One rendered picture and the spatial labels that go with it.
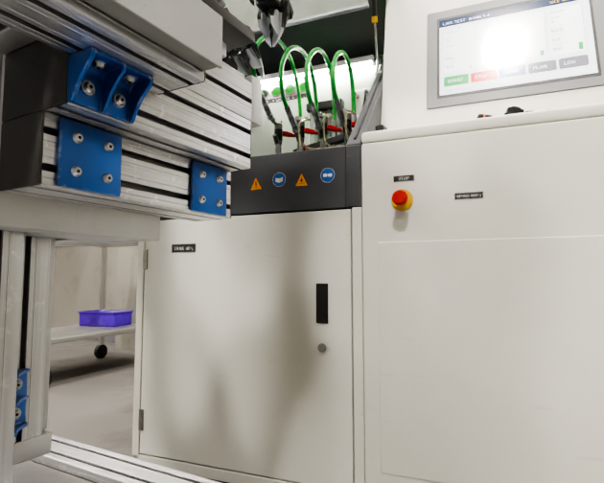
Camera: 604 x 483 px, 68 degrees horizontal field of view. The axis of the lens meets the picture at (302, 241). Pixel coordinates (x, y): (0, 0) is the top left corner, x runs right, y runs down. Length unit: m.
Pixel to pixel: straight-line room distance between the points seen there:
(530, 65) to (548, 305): 0.70
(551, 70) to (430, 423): 0.97
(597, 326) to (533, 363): 0.14
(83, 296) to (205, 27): 4.61
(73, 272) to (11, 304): 4.51
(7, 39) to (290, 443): 1.01
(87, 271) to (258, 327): 3.96
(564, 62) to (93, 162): 1.22
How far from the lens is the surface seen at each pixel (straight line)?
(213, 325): 1.29
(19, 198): 0.70
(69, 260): 5.33
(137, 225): 0.81
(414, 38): 1.59
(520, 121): 1.13
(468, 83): 1.45
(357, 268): 1.12
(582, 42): 1.52
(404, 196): 1.07
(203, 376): 1.33
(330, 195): 1.15
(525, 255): 1.08
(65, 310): 5.36
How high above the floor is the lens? 0.61
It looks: 5 degrees up
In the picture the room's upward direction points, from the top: straight up
